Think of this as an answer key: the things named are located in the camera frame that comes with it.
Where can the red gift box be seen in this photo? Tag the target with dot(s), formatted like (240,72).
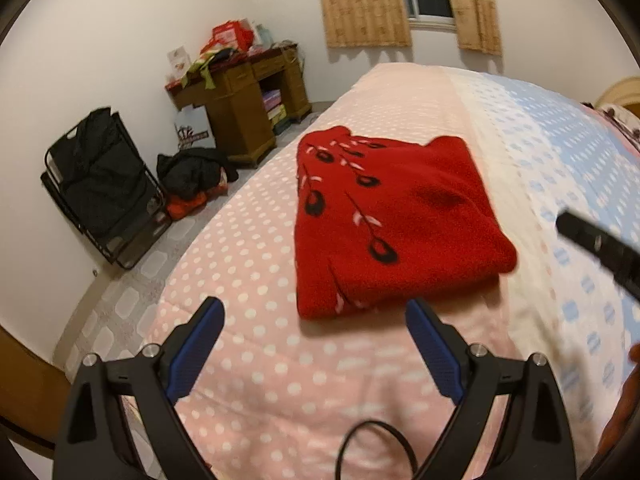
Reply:
(227,37)

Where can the white paper bag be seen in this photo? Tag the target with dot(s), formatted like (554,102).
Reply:
(192,130)

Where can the small white card box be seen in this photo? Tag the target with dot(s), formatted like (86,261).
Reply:
(180,62)

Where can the black folding chair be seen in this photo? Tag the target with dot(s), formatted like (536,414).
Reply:
(100,180)

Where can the wooden desk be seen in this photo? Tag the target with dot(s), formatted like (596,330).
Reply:
(235,105)

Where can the green cloth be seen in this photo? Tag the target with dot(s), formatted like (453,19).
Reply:
(205,65)

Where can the black clothes pile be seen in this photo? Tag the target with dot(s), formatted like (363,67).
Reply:
(192,170)

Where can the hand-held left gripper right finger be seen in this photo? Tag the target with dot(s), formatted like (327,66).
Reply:
(435,350)

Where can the red fleece blanket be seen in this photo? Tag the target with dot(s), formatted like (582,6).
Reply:
(425,220)

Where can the orange cloth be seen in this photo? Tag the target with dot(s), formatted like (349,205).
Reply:
(187,205)

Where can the pink and blue dotted blanket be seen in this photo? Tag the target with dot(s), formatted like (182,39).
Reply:
(270,250)

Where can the stack of coloured books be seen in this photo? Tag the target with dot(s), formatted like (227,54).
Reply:
(275,110)

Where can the patterned pillow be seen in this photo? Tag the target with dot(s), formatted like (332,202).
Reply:
(622,117)

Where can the wide beige curtain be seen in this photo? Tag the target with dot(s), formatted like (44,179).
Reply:
(360,5)

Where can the yellow headboard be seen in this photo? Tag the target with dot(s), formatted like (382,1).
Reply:
(622,91)

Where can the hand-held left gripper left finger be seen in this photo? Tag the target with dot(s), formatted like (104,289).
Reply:
(195,350)

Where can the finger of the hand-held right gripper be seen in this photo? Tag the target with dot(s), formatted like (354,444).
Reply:
(595,240)

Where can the person's right forearm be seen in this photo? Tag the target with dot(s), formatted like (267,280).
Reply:
(622,410)

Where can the narrow beige curtain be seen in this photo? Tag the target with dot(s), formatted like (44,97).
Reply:
(475,5)

